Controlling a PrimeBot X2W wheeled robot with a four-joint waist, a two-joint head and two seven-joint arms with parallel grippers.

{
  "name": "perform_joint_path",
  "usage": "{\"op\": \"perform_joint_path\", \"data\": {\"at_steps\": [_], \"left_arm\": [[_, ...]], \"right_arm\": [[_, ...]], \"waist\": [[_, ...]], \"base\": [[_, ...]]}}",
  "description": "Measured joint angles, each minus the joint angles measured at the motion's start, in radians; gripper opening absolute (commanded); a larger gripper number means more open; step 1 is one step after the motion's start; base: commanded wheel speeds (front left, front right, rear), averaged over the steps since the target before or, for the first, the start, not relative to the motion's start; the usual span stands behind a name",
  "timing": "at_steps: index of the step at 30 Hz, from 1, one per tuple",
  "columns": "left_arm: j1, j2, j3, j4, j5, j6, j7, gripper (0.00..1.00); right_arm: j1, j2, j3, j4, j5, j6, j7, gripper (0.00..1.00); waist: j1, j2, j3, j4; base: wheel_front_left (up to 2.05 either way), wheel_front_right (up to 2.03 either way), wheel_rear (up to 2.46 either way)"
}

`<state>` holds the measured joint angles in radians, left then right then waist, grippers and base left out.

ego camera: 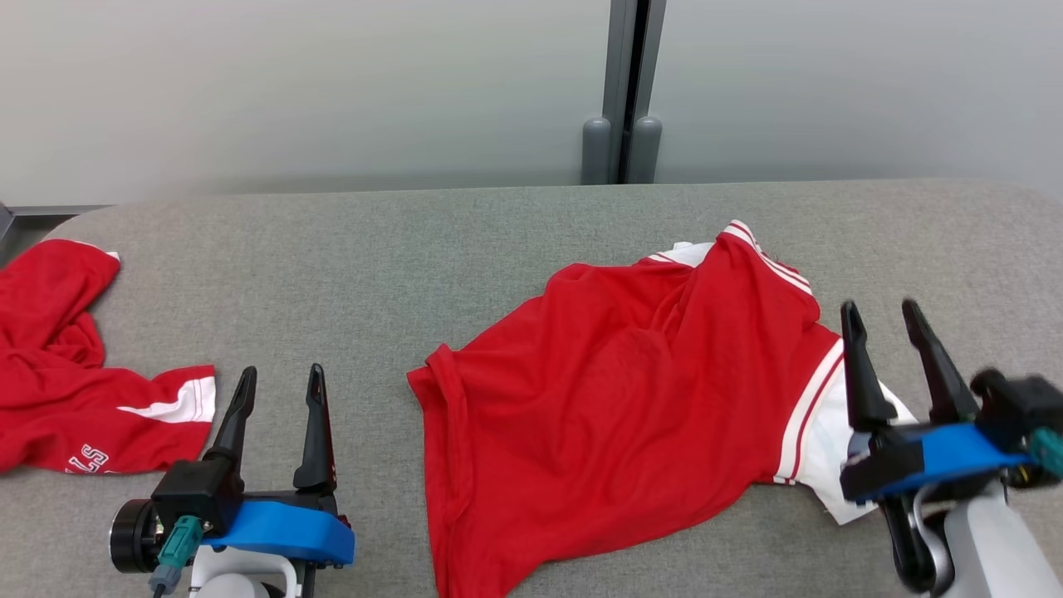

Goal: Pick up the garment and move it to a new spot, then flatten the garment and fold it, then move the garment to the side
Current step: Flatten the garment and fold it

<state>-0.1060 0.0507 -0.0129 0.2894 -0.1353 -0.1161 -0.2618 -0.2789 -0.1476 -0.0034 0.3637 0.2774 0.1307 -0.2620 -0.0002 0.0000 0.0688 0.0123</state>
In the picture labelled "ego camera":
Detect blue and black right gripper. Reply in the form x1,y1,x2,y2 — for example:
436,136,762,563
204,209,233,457
840,299,1036,505

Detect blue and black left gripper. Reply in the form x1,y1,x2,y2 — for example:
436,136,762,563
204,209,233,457
110,364,355,574

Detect red shorts with white stripe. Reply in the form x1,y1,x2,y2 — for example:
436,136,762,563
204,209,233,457
0,239,218,476

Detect red Bulls basketball jersey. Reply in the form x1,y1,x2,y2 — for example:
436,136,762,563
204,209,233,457
406,219,918,598

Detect grey metal baseboard strip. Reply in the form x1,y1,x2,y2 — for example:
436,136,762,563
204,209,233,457
0,203,113,218

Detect teal cable connector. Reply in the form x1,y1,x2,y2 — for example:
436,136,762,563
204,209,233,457
148,515,204,598
1028,428,1063,480

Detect grey cylindrical post foot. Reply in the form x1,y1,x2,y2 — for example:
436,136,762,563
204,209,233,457
581,116,613,185
627,115,664,184

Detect grey metal partition post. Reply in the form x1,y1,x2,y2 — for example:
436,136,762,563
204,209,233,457
600,0,667,185

